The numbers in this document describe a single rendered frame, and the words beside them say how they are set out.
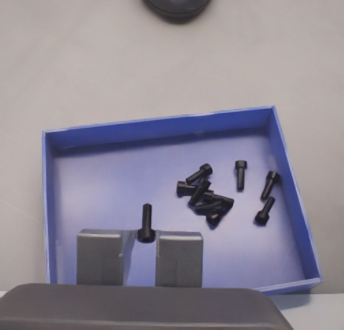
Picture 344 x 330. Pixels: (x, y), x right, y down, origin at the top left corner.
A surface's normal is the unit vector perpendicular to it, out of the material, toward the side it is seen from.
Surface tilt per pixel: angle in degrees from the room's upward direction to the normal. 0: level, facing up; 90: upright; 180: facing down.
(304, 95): 0
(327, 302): 0
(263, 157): 0
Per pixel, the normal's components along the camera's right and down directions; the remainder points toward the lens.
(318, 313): 0.04, -0.45
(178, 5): -0.04, 0.73
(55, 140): 0.14, 0.89
